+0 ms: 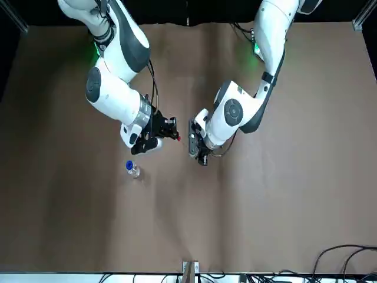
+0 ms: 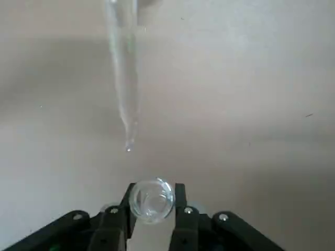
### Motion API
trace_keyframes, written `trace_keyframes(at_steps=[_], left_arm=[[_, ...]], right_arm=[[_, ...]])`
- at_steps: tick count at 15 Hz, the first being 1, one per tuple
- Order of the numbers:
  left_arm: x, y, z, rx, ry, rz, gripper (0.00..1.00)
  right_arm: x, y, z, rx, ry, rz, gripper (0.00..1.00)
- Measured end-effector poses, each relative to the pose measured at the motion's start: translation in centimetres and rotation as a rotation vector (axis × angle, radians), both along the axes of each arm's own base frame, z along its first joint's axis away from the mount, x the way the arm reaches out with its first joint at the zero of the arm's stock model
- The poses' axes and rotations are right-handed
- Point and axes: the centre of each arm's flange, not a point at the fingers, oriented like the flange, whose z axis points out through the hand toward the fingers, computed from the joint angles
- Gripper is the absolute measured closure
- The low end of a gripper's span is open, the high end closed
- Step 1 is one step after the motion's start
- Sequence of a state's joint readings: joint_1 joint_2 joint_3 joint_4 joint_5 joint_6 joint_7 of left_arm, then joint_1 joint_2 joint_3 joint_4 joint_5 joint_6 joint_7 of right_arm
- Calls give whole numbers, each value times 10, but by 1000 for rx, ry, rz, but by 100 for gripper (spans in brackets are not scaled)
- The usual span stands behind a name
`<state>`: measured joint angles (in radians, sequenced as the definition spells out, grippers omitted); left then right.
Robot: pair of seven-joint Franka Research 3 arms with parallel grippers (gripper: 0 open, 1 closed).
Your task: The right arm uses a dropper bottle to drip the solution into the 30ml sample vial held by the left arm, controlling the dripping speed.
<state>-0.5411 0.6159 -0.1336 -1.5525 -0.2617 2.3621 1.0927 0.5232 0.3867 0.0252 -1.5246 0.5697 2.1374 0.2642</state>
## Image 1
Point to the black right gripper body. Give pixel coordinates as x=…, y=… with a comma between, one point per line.
x=157, y=123

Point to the thin metal rod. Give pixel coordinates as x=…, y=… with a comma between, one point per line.
x=187, y=11

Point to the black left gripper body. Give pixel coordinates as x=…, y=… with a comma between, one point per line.
x=205, y=147

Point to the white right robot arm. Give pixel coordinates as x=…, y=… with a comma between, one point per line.
x=117, y=100

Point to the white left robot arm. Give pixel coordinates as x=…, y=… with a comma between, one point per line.
x=277, y=35

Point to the grey left wrist bracket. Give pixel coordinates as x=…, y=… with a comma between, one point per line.
x=193, y=144

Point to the clear bottle blue cap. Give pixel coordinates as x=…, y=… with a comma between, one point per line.
x=135, y=172

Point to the black right wrist bracket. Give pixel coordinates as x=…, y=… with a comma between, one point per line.
x=144, y=147

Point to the aluminium frame post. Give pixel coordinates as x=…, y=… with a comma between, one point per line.
x=190, y=271

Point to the red bulb glass dropper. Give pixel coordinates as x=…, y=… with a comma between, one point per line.
x=178, y=138

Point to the aluminium corner strut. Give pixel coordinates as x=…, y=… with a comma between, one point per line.
x=14, y=18
x=357, y=25

